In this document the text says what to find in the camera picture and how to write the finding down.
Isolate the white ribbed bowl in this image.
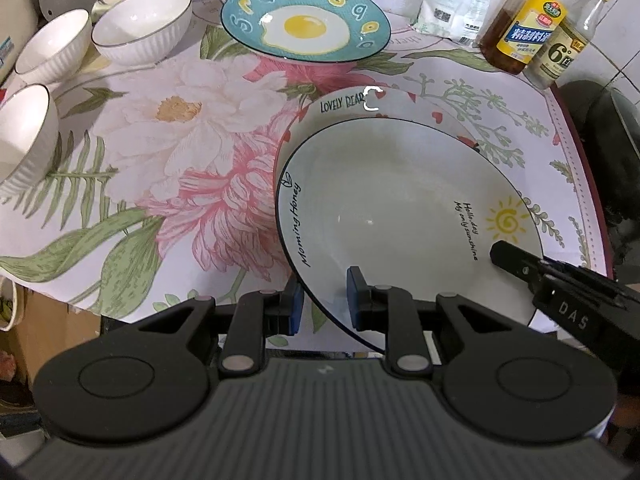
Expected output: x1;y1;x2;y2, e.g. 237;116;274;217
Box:
91;0;194;67
14;8;94;86
0;83;61;197

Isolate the cream rice cooker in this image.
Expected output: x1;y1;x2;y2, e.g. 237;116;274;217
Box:
0;0;42;86

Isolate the brown bottle with yellow label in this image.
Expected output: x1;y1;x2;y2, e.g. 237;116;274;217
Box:
478;0;585;77

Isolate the dark cloth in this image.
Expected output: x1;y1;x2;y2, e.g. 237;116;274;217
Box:
557;80;640;283

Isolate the white plate with sun print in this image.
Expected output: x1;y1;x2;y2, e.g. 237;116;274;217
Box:
275;117;544;356

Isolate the clear bottle with yellow cap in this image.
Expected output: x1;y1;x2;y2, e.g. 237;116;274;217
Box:
523;0;614;91

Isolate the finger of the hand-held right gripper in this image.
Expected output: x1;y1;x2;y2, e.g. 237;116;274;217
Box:
489;240;608;350

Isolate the white cup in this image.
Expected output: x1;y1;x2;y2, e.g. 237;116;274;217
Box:
0;272;29;332

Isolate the blue plate with egg print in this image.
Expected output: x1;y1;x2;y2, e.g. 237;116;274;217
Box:
221;0;392;63

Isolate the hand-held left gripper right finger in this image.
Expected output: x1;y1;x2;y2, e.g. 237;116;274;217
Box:
346;266;507;377

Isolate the white flour bag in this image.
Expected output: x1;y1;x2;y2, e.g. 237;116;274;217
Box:
411;0;496;47

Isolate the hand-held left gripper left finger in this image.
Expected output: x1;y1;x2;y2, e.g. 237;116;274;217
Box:
138;280;305;377

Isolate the floral tablecloth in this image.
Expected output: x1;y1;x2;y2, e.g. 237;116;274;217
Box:
0;0;617;352

